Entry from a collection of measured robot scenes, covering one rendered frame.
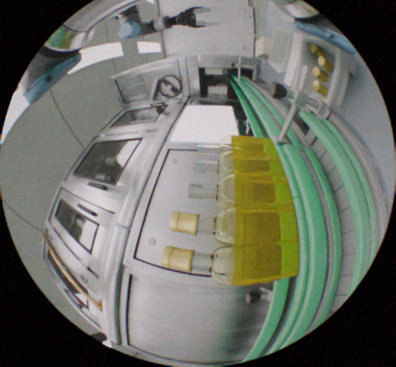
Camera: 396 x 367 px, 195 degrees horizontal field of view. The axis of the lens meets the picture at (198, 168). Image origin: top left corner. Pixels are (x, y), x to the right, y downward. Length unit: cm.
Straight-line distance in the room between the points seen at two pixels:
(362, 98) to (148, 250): 66
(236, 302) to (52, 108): 195
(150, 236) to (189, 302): 22
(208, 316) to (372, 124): 60
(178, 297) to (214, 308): 10
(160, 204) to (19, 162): 154
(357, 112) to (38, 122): 199
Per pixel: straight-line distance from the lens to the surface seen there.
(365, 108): 39
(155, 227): 35
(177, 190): 36
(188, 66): 106
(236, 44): 385
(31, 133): 165
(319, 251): 20
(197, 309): 41
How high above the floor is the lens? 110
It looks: 8 degrees up
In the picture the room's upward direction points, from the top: 86 degrees counter-clockwise
